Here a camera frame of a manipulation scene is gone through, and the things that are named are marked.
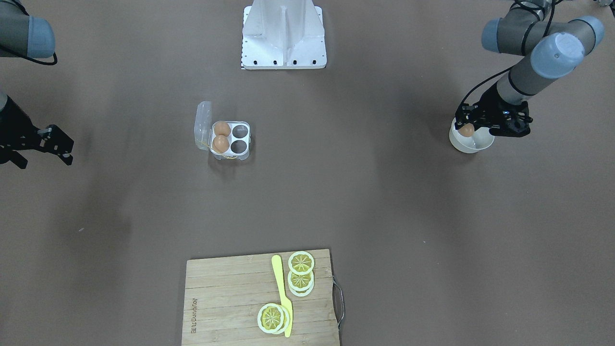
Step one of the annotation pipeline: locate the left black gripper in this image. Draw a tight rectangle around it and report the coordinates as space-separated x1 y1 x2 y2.
454 88 523 131

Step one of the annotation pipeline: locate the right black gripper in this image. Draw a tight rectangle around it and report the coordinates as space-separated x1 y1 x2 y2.
0 97 39 169

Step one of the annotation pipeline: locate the brown egg from bowl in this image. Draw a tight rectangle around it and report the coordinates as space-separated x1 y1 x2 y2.
457 123 475 137

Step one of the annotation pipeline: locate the white plastic bowl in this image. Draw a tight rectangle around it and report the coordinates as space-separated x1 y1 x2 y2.
449 120 495 154

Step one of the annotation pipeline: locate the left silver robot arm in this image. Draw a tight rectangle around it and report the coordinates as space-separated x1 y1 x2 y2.
453 0 605 137

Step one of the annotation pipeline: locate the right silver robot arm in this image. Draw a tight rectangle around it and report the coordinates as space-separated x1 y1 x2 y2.
0 0 63 169

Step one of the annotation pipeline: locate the brown egg in box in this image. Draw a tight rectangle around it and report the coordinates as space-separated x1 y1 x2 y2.
211 136 230 154
213 121 232 136

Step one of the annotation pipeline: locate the clear plastic egg box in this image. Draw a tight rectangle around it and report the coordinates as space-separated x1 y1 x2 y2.
193 101 252 161

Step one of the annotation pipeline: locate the yellow plastic knife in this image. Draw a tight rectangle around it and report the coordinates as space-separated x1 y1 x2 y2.
271 254 294 338

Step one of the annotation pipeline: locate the wooden cutting board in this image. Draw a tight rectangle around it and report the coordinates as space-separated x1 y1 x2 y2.
182 249 341 346

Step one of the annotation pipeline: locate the lemon slice by knife tip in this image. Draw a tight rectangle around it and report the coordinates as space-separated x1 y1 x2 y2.
257 303 291 335

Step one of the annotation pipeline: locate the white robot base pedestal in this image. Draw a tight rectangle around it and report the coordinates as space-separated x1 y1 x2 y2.
240 0 327 70

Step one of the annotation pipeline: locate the lemon slice handle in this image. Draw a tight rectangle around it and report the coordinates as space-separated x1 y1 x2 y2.
288 250 316 274
287 272 315 297

